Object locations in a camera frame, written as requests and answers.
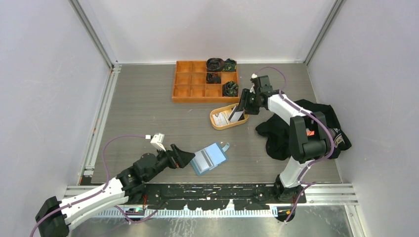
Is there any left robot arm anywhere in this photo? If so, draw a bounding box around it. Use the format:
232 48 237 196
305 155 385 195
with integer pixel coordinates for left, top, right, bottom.
34 144 195 237

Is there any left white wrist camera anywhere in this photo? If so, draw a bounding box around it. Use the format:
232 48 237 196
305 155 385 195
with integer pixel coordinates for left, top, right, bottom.
145 133 166 151

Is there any oval wooden tray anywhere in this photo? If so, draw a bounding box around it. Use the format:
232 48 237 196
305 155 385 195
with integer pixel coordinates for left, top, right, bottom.
209 103 249 130

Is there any blue leather card holder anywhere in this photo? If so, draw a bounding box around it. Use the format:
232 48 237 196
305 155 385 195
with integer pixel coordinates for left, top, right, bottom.
190 142 230 176

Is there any green rolled sock top right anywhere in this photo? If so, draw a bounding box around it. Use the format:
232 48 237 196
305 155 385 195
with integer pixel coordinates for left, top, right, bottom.
222 58 237 72

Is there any dark rolled sock middle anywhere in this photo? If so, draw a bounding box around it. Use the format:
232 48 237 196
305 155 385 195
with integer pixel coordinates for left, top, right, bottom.
206 73 221 84

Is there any black and white card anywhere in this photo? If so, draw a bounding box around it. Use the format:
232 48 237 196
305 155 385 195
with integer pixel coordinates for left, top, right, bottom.
228 105 244 123

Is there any white patterned card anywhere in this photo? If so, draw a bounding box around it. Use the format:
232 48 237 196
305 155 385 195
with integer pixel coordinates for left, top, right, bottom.
211 111 231 127

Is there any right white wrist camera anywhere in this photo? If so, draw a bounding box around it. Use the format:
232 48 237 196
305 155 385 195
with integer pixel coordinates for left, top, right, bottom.
250 74 259 94

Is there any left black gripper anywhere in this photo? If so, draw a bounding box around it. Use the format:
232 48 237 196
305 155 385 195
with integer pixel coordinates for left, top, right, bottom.
144 144 195 181

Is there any orange compartment organizer tray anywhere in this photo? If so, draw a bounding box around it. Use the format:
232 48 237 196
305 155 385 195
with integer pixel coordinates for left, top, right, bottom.
171 60 240 103

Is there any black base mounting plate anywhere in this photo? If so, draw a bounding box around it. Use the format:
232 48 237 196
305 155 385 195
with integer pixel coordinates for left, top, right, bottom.
127 183 306 211

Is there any black garment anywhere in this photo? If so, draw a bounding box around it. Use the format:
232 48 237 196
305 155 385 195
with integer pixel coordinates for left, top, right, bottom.
255 99 352 160

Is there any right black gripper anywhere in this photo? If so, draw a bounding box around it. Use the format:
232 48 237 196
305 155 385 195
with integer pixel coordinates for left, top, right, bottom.
236 88 261 115

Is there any dark rolled sock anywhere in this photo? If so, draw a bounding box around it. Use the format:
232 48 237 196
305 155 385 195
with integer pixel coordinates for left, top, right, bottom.
206 58 225 72
206 73 221 84

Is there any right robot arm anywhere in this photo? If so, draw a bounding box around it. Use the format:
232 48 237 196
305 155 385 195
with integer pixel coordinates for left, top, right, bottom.
238 74 335 203

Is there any dark rolled sock top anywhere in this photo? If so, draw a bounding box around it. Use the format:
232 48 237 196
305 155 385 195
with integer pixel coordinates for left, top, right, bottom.
206 58 225 72

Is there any aluminium frame rail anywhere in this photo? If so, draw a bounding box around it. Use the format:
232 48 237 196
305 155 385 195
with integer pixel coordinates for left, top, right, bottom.
64 183 358 219

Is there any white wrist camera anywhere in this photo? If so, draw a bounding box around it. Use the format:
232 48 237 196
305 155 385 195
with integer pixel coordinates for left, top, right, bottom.
145 133 166 151
250 74 259 94

